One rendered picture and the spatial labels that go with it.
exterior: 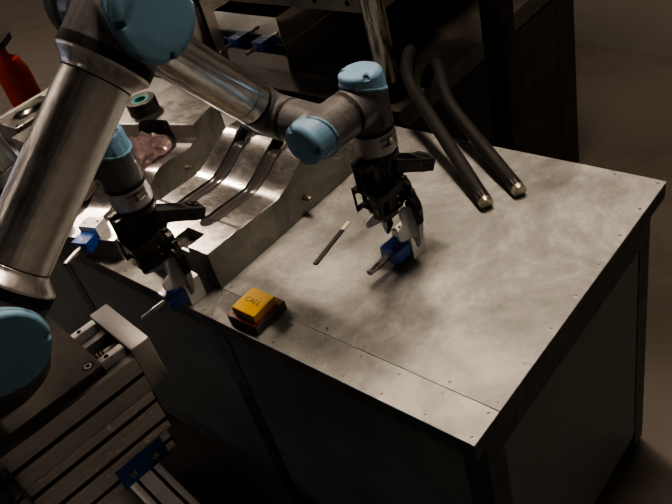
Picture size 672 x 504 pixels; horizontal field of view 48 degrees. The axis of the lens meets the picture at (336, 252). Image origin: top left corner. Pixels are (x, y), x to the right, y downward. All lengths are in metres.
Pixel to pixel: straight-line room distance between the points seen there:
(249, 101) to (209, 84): 0.08
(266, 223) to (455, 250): 0.39
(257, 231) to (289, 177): 0.13
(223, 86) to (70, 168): 0.35
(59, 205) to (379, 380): 0.59
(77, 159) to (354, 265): 0.70
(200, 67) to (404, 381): 0.58
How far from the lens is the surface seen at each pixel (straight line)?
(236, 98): 1.20
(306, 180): 1.61
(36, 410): 1.10
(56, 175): 0.90
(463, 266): 1.41
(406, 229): 1.37
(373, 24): 1.92
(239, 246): 1.52
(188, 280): 1.45
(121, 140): 1.31
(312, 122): 1.16
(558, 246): 1.43
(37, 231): 0.91
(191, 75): 1.14
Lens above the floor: 1.72
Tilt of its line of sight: 38 degrees down
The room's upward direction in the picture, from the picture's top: 16 degrees counter-clockwise
